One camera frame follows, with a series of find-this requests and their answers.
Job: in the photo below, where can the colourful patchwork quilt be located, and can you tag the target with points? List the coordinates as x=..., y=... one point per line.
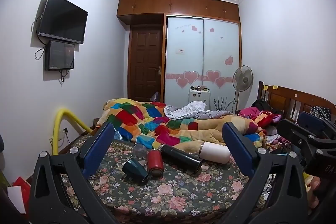
x=146, y=123

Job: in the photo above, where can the sliding wardrobe with hearts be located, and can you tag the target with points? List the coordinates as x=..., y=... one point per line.
x=201, y=52

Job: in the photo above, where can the pink red clothes pile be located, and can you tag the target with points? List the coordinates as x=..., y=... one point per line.
x=263, y=118

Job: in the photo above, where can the floral bedsheet mattress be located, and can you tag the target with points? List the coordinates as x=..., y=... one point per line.
x=176, y=197

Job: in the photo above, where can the white small cabinet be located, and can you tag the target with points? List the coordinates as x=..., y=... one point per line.
x=200, y=93

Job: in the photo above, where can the dark teal cup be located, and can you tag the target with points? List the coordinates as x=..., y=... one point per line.
x=135, y=170

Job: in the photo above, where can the grey white cloth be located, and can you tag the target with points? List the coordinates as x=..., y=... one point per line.
x=196, y=110

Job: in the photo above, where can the red box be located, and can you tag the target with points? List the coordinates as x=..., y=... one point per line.
x=25, y=191

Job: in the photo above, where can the clear glass cup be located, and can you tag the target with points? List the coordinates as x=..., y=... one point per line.
x=139, y=152

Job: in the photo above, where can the wall mounted television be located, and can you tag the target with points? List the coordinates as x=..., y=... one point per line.
x=62, y=20

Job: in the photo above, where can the standing electric fan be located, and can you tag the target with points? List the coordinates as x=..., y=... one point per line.
x=242, y=79

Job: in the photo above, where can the brown wooden door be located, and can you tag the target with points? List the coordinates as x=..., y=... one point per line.
x=144, y=62

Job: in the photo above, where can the wooden headboard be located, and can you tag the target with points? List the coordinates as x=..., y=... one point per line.
x=292, y=102

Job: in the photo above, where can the black thermos flask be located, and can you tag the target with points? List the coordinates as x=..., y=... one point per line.
x=180, y=159

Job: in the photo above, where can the small black wall monitor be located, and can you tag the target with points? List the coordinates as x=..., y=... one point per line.
x=59, y=56

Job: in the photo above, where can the white thermos flask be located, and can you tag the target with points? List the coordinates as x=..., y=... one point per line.
x=214, y=152

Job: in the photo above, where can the wooden overhead cabinets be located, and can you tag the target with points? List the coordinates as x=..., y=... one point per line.
x=134, y=11

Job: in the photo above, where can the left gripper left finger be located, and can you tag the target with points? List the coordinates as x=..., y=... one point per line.
x=49, y=201

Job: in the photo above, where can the red bottle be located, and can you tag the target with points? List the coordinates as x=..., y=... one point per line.
x=155, y=163

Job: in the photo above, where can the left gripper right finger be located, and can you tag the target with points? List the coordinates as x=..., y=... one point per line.
x=287, y=200

